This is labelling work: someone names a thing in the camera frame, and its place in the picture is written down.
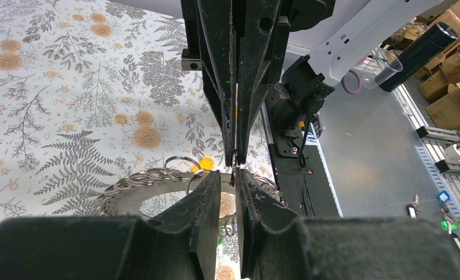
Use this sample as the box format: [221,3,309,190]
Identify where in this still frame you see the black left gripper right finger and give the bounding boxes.
[236,169,297,279]

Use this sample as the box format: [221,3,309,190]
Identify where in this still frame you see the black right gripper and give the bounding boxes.
[181,1,292,167]

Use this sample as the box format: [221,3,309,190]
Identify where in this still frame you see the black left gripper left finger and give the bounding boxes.
[146,171,222,279]

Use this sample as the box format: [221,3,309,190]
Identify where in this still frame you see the yellow key tag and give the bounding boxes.
[191,157,215,172]

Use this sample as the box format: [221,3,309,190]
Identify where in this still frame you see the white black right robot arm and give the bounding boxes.
[181,1,437,166]

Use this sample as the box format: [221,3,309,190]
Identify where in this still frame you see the spare keys with tags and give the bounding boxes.
[406,190,460,235]

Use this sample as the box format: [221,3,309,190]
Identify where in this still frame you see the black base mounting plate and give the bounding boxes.
[261,83,342,217]

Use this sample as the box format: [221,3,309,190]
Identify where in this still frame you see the clear plastic cup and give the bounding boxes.
[361,48,403,89]

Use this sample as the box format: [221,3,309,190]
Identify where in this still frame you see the floral patterned table mat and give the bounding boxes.
[0,0,277,280]

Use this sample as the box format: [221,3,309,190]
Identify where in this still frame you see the black cylinder rod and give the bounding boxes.
[379,22,458,92]

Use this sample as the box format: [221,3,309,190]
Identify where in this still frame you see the cardboard boxes on shelf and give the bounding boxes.
[415,1,460,131]

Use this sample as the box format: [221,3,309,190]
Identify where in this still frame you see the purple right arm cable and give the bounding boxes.
[340,69,363,96]

